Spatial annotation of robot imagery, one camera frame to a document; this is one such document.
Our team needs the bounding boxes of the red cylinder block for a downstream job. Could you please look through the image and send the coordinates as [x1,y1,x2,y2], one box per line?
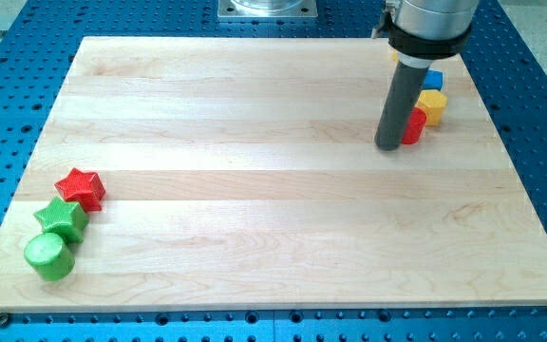
[401,107,427,144]

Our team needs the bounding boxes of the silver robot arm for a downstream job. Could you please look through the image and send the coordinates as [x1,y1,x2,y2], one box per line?
[371,0,479,68]

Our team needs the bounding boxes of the yellow hexagon block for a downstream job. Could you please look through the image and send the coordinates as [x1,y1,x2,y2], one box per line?
[416,89,448,126]

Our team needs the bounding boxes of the wooden board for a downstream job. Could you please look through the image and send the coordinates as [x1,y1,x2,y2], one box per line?
[0,37,547,313]

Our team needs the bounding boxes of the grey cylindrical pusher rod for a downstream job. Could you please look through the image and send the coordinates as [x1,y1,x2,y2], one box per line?
[374,62,429,151]

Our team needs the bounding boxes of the blue cube block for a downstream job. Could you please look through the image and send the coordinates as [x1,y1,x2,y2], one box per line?
[423,69,443,91]

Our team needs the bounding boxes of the red star block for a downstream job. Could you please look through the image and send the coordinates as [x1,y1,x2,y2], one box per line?
[54,168,106,212]

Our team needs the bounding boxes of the green star block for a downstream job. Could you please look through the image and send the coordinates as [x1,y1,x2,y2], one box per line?
[33,197,89,243]

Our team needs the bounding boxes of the green cylinder block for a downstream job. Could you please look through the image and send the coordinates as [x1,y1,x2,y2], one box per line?
[24,233,75,281]

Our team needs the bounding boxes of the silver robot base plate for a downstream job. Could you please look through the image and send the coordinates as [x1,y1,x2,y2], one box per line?
[217,0,318,19]

